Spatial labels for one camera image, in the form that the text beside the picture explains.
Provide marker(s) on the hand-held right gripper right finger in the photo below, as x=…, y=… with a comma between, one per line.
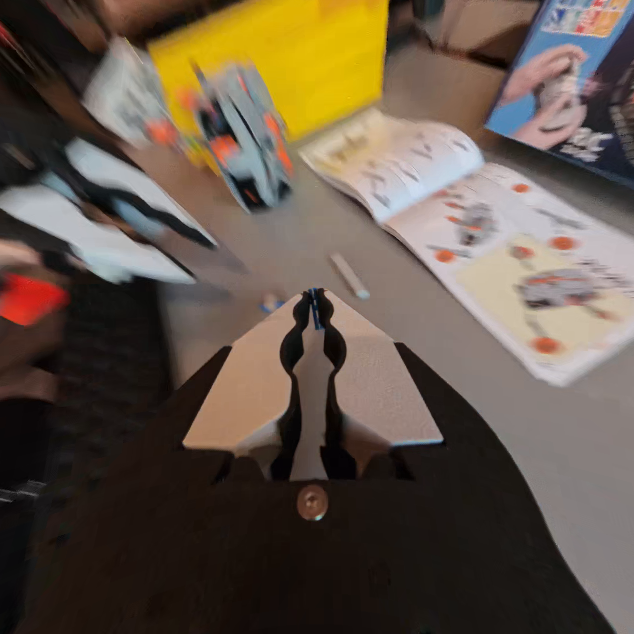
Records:
x=381, y=396

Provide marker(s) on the blue toy robot box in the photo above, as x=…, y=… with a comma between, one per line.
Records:
x=545, y=74

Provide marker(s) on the white printed carton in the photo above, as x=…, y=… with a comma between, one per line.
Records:
x=124, y=94

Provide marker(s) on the yellow plastic bin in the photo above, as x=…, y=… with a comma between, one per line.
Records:
x=322, y=64

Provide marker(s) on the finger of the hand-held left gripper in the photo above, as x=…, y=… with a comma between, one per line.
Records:
x=129, y=178
x=89, y=237

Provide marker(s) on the grey perforated beam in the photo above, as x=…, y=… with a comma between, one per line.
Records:
x=349, y=275

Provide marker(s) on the black studded panel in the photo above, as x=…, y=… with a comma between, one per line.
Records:
x=109, y=371

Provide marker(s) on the grey desk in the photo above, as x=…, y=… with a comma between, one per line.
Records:
x=297, y=237

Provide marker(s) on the bright orange object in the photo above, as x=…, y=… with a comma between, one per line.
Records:
x=29, y=299

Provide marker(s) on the small blue pin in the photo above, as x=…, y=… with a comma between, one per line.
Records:
x=315, y=312

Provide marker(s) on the open instruction booklet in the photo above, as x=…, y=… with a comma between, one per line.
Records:
x=421, y=163

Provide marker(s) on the grey orange building block model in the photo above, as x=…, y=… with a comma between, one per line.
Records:
x=242, y=143

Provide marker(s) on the grey connector with blue pins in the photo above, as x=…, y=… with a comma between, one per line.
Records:
x=271, y=301

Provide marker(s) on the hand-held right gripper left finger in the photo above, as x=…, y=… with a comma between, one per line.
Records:
x=242, y=396

